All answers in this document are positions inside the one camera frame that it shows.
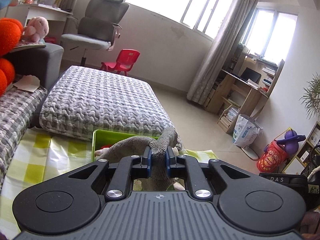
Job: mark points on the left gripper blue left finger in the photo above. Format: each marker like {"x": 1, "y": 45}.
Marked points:
{"x": 145, "y": 165}

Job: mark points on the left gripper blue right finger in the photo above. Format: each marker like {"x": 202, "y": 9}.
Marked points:
{"x": 170, "y": 161}

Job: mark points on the red white plush toy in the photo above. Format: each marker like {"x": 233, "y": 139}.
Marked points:
{"x": 106, "y": 146}

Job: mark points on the red snack bucket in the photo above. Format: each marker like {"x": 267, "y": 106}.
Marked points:
{"x": 274, "y": 155}

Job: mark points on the green plastic storage box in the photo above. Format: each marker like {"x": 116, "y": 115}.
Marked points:
{"x": 124, "y": 145}

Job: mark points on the purple toy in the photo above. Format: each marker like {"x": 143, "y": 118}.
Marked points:
{"x": 291, "y": 141}

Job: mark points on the white paper shopping bag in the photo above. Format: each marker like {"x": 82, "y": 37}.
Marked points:
{"x": 246, "y": 130}

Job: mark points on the grey quilted cushion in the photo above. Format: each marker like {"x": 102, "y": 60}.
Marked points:
{"x": 86, "y": 99}

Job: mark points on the green potted plant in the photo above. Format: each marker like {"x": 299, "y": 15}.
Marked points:
{"x": 310, "y": 98}

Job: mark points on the wooden desk shelf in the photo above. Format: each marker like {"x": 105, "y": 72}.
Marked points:
{"x": 242, "y": 82}

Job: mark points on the red plastic child chair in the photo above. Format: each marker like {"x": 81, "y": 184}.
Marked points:
{"x": 124, "y": 62}

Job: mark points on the green checkered plastic tablecloth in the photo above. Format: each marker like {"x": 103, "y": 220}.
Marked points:
{"x": 39, "y": 156}

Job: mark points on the grey office chair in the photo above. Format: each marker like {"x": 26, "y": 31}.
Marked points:
{"x": 99, "y": 28}

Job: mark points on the grey checkered sofa cover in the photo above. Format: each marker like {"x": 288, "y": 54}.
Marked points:
{"x": 17, "y": 110}

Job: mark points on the torn white paper piece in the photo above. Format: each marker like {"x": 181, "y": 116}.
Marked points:
{"x": 28, "y": 83}

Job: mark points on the dark grey sofa armrest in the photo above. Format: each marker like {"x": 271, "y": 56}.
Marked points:
{"x": 44, "y": 63}

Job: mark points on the pink octopus plush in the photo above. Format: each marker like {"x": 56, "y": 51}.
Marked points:
{"x": 36, "y": 29}

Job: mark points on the grey floral curtain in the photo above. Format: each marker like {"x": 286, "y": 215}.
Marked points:
{"x": 236, "y": 20}

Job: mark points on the orange ball plush cushion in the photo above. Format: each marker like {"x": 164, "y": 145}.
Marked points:
{"x": 11, "y": 31}

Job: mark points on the white bookshelf desk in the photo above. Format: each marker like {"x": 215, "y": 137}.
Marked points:
{"x": 24, "y": 12}

